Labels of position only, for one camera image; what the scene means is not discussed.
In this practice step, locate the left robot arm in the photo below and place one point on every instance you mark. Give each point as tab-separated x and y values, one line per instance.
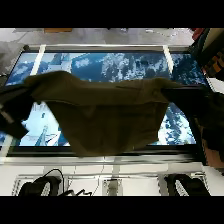
13	110

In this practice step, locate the olive brown garment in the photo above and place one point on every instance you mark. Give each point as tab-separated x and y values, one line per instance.
106	116

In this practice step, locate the heap of clothes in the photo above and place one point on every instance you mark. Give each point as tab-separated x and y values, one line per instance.
213	63

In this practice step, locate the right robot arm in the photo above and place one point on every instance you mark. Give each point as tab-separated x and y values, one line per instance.
193	95

